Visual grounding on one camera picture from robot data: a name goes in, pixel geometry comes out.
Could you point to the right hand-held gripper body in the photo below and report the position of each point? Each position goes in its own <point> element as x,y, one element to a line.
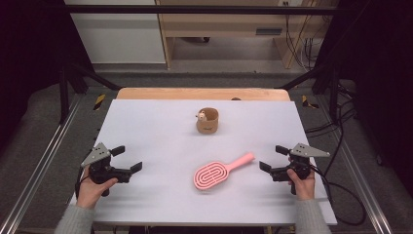
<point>303,151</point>

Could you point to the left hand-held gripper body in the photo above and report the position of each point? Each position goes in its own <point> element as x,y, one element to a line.
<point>97,156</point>

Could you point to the pink hairbrush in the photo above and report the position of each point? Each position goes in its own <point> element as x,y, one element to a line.
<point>211,174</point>

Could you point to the brown round cup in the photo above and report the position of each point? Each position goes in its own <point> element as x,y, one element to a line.
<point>209,125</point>

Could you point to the person's left hand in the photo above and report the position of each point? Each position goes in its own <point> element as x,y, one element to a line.
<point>91,191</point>

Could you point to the person's right hand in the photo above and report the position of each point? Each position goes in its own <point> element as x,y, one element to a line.
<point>303,188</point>

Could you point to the black metal stand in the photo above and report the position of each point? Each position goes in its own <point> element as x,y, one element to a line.
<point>65,94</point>
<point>332,91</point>

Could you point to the small cream figure on cup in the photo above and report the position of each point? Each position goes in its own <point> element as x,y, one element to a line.
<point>201,115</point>

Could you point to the wooden table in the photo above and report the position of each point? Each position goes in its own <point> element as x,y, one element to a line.
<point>181,94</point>

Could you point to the black curtain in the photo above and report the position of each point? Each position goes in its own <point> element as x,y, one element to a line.
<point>383,81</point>
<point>29,58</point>

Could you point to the white cabinet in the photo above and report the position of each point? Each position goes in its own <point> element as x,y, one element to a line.
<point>120,35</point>

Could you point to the grey desk label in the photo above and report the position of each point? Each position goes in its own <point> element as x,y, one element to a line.
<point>269,31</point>

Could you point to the light wooden desk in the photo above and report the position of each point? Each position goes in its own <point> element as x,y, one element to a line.
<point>227,22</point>

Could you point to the aluminium rail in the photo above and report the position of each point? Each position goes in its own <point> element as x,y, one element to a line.
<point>35,175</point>
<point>363,188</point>

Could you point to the black horizontal frame bar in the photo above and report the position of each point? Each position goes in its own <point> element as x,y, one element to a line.
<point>195,9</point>

